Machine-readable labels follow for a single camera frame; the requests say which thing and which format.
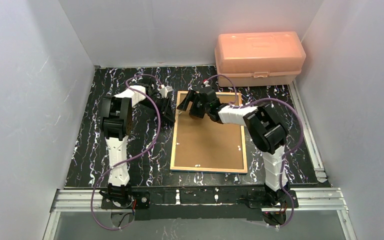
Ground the brown cardboard backing board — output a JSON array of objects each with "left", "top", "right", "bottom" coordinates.
[{"left": 174, "top": 94, "right": 244, "bottom": 170}]

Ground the blue wooden picture frame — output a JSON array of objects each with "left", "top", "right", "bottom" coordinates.
[{"left": 169, "top": 91, "right": 249, "bottom": 175}]

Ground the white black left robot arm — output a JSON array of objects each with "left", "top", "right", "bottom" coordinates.
[{"left": 100, "top": 83, "right": 175, "bottom": 205}]

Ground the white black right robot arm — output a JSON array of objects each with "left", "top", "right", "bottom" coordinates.
[{"left": 176, "top": 86, "right": 289, "bottom": 201}]

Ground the orange translucent plastic box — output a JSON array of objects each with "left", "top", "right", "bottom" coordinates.
[{"left": 214, "top": 31, "right": 306, "bottom": 87}]

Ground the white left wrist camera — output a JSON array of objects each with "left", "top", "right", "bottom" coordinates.
[{"left": 158, "top": 84, "right": 173, "bottom": 98}]

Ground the aluminium rail base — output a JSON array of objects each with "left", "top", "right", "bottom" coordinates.
[{"left": 43, "top": 186, "right": 356, "bottom": 240}]

